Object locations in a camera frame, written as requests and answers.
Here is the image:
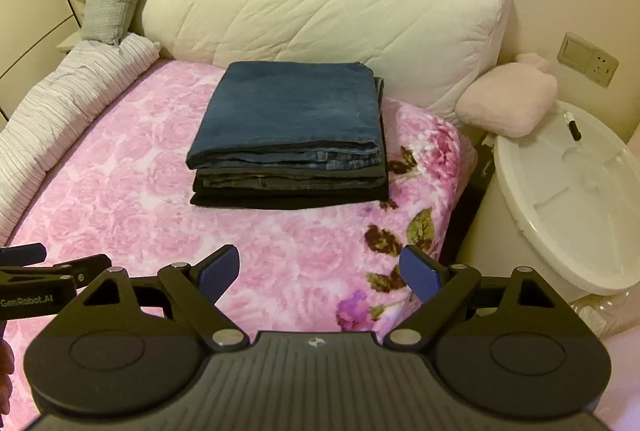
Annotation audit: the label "black folded garment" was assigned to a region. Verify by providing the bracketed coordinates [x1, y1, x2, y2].
[192, 98, 388, 209]

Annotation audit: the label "pink fluffy hot-water bottle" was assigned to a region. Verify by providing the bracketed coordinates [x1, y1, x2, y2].
[454, 53, 558, 138]

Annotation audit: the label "person's left hand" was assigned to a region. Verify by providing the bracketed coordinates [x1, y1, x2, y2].
[0, 338, 15, 416]

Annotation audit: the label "black marker pen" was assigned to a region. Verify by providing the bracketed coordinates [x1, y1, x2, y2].
[563, 111, 582, 142]

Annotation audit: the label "large cream pillow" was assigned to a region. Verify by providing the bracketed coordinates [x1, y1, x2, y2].
[131, 0, 512, 122]

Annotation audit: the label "white round plastic lid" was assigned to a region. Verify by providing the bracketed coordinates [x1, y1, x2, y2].
[494, 102, 639, 300]

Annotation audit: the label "pink rose pattern blanket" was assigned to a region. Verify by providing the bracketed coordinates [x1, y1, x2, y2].
[0, 58, 478, 431]

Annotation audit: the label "beige wall socket panel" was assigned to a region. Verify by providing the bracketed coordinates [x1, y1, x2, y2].
[556, 32, 620, 87]

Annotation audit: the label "blue denim jeans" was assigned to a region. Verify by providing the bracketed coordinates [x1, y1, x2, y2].
[186, 61, 384, 171]

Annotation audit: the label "white striped rolled quilt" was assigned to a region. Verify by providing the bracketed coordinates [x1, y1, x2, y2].
[1, 33, 160, 243]

